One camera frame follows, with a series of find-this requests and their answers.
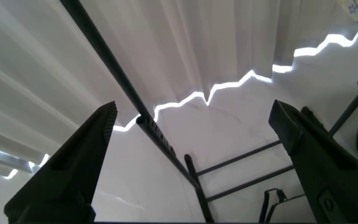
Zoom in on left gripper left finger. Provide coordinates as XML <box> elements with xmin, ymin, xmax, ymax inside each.
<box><xmin>4</xmin><ymin>101</ymin><xmax>119</xmax><ymax>224</ymax></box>

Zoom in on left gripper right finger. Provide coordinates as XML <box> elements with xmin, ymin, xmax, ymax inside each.
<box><xmin>268</xmin><ymin>100</ymin><xmax>358</xmax><ymax>224</ymax></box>

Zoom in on black clothes rack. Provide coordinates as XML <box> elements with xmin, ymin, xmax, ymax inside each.
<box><xmin>59</xmin><ymin>0</ymin><xmax>358</xmax><ymax>223</ymax></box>

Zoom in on white curtain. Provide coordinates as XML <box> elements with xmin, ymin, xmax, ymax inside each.
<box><xmin>0</xmin><ymin>0</ymin><xmax>358</xmax><ymax>194</ymax></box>

